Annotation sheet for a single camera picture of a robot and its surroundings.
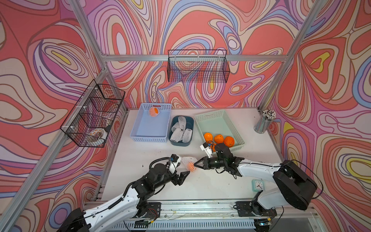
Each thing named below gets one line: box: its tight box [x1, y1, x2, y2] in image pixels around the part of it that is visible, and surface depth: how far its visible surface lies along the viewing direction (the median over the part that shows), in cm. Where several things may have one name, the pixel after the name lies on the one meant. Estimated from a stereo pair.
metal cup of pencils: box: [253, 108, 277, 134], surface depth 95 cm
